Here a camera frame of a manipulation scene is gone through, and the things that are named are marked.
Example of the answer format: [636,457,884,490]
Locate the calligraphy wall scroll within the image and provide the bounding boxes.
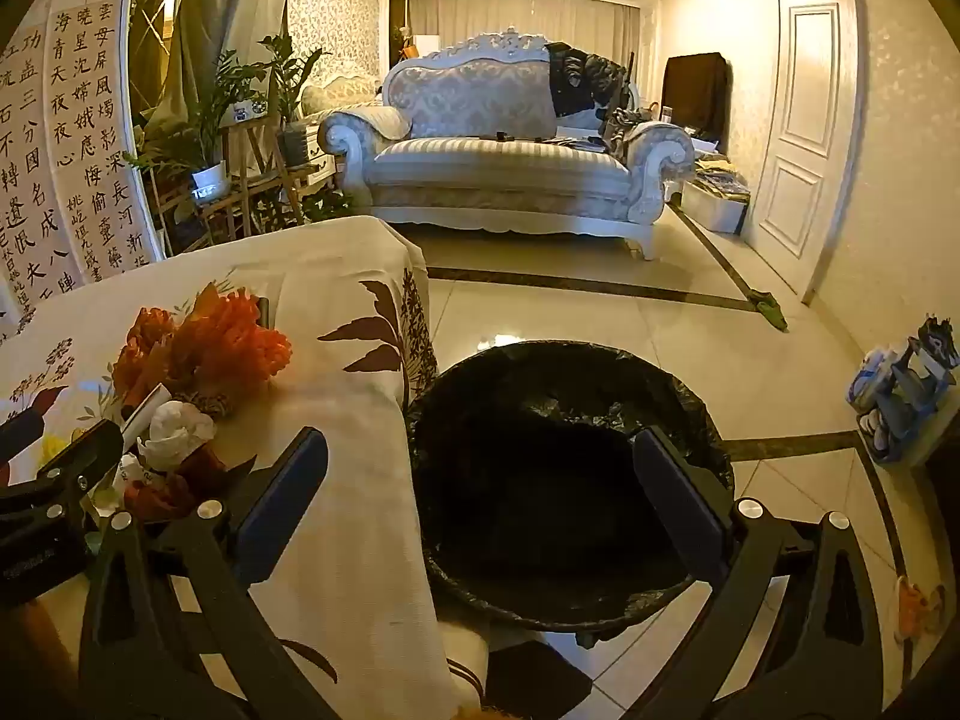
[0,0,164,342]

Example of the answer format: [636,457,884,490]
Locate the potted plant in white pot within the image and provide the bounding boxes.
[124,51,269,203]

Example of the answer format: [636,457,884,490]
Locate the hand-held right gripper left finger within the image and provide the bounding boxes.
[79,426,353,720]

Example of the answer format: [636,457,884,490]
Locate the black-lined round trash bin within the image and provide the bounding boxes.
[405,340,737,650]

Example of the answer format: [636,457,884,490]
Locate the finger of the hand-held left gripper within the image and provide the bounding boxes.
[0,418,125,524]

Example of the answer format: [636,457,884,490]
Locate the crumpled white tissue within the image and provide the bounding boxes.
[137,400,220,470]

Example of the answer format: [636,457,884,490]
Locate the floral print tablecloth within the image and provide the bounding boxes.
[0,215,490,720]

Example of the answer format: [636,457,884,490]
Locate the dark brown cabinet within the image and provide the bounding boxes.
[661,52,731,145]

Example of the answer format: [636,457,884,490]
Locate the tall green potted plant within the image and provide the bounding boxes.
[257,32,332,167]

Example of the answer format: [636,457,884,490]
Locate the wooden plant stand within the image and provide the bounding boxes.
[148,115,325,250]

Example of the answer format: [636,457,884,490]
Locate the beige window curtains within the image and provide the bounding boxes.
[407,0,644,70]

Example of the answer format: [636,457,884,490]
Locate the white panelled door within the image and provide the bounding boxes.
[745,0,865,302]

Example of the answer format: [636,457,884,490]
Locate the small orange object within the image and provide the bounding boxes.
[891,576,947,647]

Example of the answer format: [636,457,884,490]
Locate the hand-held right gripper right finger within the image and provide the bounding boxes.
[632,426,887,720]

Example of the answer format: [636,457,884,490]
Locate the orange wrapper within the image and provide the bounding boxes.
[112,283,295,410]

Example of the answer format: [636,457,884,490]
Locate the ornate white sofa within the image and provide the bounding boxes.
[319,25,696,261]

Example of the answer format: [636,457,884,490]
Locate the white storage box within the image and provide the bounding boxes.
[679,156,752,235]

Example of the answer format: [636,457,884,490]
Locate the crumpled red wrapper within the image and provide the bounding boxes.
[122,448,230,524]

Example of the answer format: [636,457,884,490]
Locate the green drape curtain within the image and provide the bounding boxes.
[160,0,284,128]

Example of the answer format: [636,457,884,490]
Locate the green mop head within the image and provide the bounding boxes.
[741,288,790,332]

